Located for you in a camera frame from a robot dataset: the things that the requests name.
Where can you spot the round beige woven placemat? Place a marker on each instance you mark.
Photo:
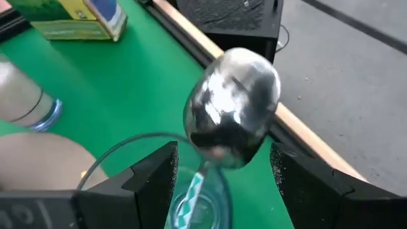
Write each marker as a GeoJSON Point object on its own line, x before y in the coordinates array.
{"type": "Point", "coordinates": [41, 159]}

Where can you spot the black textured box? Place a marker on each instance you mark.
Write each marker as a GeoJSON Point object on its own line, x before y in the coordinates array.
{"type": "Point", "coordinates": [238, 19]}

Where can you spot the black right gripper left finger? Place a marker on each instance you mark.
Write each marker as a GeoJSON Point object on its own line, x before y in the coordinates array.
{"type": "Point", "coordinates": [127, 206]}

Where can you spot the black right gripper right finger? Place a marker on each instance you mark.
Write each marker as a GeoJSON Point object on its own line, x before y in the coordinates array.
{"type": "Point", "coordinates": [334, 206]}

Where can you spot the panda print cereal box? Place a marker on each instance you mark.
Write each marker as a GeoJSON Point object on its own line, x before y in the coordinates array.
{"type": "Point", "coordinates": [63, 28]}

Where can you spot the empty clear drinking glass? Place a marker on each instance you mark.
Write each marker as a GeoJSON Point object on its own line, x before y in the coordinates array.
{"type": "Point", "coordinates": [216, 210]}

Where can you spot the glass filled with milk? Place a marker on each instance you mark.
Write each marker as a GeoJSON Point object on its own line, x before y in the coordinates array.
{"type": "Point", "coordinates": [19, 95]}

